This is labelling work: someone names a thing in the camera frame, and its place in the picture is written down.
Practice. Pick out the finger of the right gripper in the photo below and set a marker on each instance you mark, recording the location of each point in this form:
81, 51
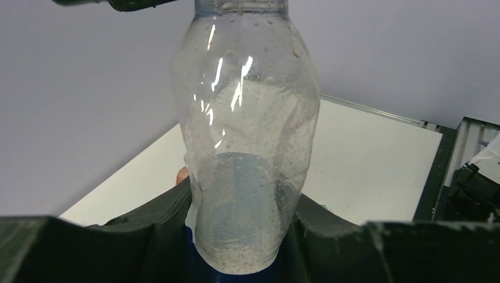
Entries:
117, 5

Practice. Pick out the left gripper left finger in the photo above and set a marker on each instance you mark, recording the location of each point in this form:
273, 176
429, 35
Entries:
147, 244

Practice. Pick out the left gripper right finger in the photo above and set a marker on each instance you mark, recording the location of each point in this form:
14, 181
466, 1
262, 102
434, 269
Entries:
322, 247

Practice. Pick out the blue cap pepsi bottle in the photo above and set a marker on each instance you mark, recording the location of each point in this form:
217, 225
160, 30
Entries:
247, 99

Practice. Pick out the wide orange drink bottle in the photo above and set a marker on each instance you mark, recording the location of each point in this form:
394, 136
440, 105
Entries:
182, 174

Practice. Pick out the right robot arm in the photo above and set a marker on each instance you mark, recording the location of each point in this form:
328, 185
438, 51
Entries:
471, 195

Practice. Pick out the aluminium frame rail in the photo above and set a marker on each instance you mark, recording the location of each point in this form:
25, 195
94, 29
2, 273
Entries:
419, 123

